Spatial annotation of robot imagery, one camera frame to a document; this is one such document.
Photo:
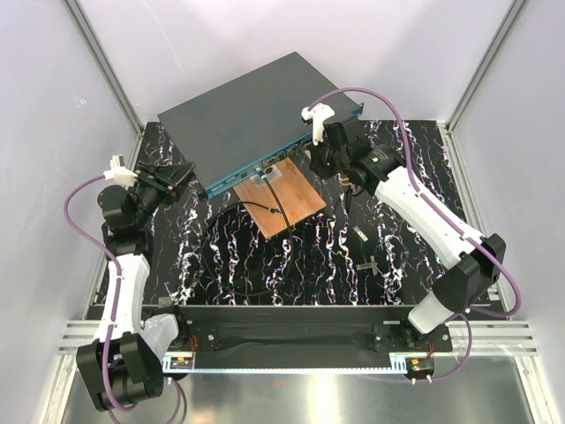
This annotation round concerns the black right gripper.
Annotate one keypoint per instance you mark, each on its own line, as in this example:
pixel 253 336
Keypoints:
pixel 315 165

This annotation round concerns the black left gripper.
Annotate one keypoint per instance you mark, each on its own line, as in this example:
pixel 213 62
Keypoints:
pixel 179 175

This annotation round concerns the silver SFP module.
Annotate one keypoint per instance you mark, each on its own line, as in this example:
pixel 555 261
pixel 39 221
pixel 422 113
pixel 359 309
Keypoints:
pixel 360 234

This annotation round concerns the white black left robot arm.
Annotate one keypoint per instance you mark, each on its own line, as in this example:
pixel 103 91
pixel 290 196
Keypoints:
pixel 123 365

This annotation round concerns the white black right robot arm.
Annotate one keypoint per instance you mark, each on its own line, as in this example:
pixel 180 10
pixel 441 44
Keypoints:
pixel 472 261

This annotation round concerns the wooden board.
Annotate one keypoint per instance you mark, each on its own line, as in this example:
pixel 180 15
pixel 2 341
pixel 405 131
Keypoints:
pixel 298 198

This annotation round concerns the left orange connector block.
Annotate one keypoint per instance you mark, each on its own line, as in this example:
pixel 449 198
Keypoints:
pixel 183 362

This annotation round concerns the orange connector block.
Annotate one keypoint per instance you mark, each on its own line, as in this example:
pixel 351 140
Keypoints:
pixel 421 364
pixel 183 362

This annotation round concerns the right orange connector block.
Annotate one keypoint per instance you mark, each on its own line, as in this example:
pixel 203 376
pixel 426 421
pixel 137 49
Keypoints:
pixel 421 364

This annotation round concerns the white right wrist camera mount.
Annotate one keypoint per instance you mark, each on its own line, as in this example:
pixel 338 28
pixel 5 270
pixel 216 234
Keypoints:
pixel 316 116

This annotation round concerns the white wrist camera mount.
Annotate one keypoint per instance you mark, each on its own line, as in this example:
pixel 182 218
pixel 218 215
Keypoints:
pixel 316 116
pixel 119 173

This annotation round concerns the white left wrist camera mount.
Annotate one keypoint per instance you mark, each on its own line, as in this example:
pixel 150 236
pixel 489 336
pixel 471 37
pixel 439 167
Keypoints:
pixel 119 173

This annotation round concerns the dark grey network switch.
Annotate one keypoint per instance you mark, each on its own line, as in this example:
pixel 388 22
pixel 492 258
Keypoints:
pixel 233 130

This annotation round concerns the left aluminium frame post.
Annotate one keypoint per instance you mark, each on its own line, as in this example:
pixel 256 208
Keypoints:
pixel 96 50

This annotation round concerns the aluminium frame post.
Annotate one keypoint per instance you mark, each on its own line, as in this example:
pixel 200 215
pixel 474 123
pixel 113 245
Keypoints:
pixel 493 50
pixel 96 50

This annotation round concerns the aluminium frame rail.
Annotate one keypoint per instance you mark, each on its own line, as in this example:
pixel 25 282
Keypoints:
pixel 480 338

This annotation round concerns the right aluminium frame post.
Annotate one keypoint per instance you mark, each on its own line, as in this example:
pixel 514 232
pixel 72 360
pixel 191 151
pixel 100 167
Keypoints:
pixel 493 50

